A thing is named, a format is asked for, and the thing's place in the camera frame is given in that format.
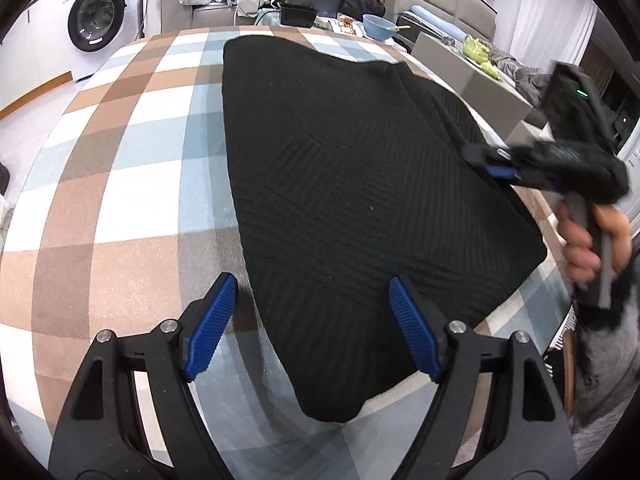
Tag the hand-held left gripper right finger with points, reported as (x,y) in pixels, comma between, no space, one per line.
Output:
(415,325)

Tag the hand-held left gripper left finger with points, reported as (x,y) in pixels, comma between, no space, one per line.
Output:
(210,325)

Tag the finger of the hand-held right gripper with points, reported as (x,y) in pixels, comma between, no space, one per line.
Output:
(492,162)

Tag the black knitted sweater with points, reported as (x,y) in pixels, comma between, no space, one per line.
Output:
(350,185)

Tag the person's right forearm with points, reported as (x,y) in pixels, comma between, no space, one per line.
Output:
(605,360)

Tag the person's right hand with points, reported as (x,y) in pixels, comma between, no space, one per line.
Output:
(577,255)

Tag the dark cabinet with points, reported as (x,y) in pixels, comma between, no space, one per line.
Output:
(620,105)

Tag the cardboard box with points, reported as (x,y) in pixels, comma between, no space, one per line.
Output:
(475,90)

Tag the grey crumpled garment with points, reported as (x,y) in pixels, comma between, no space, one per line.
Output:
(525,77)

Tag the green toy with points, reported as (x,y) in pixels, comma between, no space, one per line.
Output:
(477,50)

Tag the grey sofa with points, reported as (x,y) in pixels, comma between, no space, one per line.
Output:
(440,0)

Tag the blue bowl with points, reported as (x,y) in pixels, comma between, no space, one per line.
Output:
(377,27)

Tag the checkered blanket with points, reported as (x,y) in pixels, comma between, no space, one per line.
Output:
(125,160)

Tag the black plastic tray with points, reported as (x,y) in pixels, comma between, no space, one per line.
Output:
(300,12)

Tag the white washing machine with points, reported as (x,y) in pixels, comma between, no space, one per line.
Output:
(95,17)

